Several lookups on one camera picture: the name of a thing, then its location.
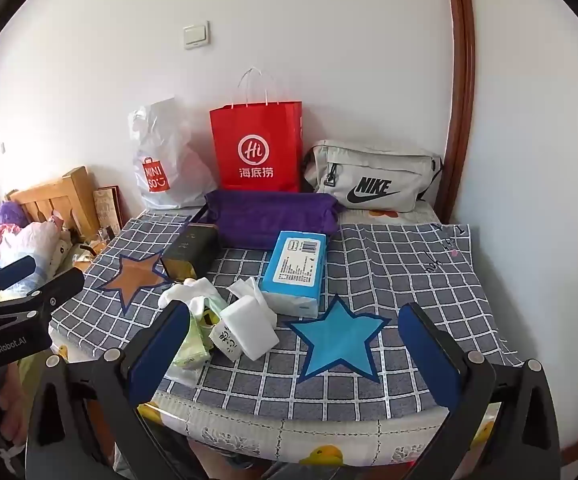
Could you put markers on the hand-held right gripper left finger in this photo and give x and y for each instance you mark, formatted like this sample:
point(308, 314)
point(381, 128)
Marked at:
point(154, 355)

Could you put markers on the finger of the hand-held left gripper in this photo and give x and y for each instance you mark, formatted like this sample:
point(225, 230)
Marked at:
point(56, 287)
point(14, 272)

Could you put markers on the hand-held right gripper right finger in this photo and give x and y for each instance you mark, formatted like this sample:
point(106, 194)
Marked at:
point(426, 355)

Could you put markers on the white and green cloth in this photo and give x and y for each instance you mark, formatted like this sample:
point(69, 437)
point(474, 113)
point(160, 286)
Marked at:
point(189, 290)

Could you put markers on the white sponge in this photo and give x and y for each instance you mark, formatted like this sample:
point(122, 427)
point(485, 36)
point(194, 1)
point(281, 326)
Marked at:
point(249, 327)

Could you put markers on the dark green box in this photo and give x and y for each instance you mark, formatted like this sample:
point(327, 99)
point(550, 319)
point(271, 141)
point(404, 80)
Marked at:
point(189, 252)

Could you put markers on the purple storage box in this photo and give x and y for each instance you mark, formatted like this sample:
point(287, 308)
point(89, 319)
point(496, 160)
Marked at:
point(269, 220)

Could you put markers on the person's left hand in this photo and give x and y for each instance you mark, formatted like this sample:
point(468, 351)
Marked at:
point(13, 420)

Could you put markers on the pastel quilt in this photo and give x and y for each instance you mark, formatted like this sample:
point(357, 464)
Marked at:
point(34, 245)

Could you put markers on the purple plush toy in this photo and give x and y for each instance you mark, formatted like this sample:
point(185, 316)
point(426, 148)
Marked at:
point(9, 214)

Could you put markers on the grey checked blanket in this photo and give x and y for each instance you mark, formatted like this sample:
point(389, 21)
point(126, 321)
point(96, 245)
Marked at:
point(409, 285)

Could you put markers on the wooden headboard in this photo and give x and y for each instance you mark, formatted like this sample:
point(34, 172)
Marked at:
point(59, 200)

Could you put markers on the blue tissue pack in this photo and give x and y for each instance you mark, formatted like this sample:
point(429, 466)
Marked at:
point(294, 270)

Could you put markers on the white plastic bag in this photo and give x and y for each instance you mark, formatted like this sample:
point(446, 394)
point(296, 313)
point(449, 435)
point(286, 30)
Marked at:
point(169, 160)

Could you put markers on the grey waist bag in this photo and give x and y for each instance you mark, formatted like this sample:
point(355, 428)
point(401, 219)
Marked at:
point(369, 175)

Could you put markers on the red paper bag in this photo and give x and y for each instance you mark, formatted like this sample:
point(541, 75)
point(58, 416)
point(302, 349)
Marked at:
point(256, 150)

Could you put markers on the wooden door frame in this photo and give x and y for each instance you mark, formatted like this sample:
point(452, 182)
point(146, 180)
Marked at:
point(459, 85)

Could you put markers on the white light switch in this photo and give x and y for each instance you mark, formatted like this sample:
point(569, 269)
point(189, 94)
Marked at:
point(196, 36)

